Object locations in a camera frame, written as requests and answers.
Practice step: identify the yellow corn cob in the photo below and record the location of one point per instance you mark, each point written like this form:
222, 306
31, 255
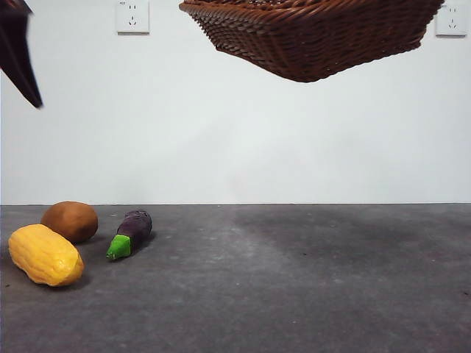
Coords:
44, 255

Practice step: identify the purple eggplant with green stem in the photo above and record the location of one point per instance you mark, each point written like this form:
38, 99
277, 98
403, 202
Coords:
136, 228

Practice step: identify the white wall power socket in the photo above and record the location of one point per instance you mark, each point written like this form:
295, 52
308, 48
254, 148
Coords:
450, 27
133, 18

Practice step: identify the brown woven wicker basket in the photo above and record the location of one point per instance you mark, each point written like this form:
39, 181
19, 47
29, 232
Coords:
312, 40

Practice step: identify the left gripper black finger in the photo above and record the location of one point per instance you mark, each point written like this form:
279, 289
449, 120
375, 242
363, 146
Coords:
16, 55

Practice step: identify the brown potato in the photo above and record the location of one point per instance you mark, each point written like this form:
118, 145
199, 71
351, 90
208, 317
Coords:
73, 220

